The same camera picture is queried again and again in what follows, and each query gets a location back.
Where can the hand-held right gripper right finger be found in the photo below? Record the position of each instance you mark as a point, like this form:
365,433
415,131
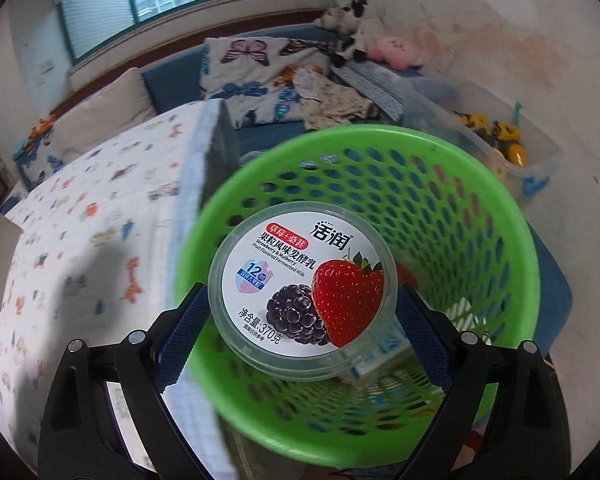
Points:
425,340

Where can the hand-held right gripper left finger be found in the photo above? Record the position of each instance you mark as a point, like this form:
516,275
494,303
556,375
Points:
180,340

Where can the clear plastic yogurt tub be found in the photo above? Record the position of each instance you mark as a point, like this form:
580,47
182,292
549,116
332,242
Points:
300,280

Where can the green plastic mesh basket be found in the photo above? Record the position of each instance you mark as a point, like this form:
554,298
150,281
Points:
370,135

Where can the blue white carton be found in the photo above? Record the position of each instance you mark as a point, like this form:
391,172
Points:
385,350

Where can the teal toy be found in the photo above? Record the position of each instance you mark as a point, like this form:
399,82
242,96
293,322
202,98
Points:
22,149

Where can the animal print bed sheet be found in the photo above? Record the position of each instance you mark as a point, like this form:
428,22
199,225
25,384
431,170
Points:
105,200

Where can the blue floor mat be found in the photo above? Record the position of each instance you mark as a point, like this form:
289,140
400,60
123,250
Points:
550,285

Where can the orange toy car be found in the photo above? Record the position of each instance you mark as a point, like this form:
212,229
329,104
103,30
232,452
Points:
42,127

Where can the beige pillow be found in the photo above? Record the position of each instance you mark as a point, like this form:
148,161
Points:
105,115

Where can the yellow toy truck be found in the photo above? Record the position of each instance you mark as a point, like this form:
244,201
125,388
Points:
472,124
510,142

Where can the clear plastic storage box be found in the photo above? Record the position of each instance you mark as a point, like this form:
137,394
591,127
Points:
440,105

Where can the cream patterned cloth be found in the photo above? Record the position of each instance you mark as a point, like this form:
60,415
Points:
330,100

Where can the blue white patterned cloth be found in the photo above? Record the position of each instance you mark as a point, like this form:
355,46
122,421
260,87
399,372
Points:
375,85

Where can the green framed window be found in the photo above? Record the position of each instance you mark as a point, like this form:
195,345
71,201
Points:
100,15

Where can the butterfly print blanket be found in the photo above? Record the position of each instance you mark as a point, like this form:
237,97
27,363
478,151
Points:
250,75

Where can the pink round plush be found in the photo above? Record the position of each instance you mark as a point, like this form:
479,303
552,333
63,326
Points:
397,50

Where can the black white cow plush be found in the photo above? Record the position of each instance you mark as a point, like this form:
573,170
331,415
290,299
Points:
350,20

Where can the white wall socket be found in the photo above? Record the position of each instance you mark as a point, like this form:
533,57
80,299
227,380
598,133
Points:
47,65

